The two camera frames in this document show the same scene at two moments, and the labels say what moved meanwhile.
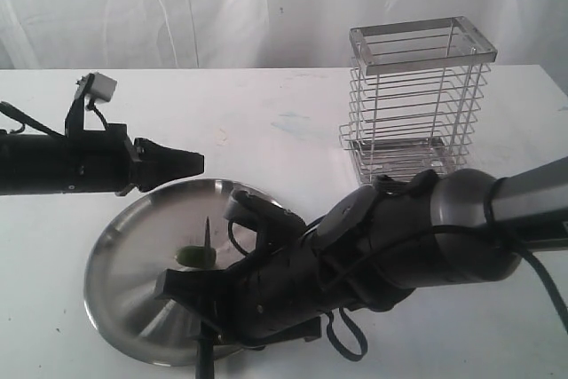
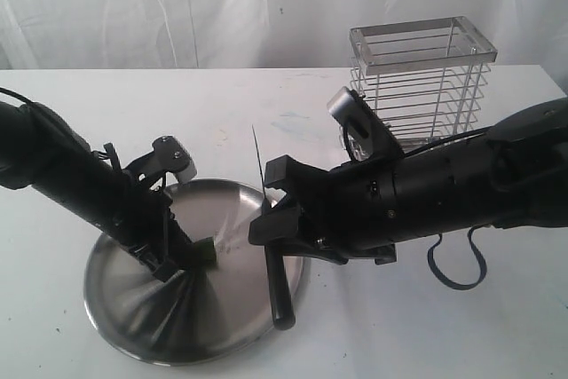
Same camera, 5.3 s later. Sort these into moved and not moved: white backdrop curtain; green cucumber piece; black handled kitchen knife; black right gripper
Moved: black handled kitchen knife; black right gripper
Not moved: green cucumber piece; white backdrop curtain
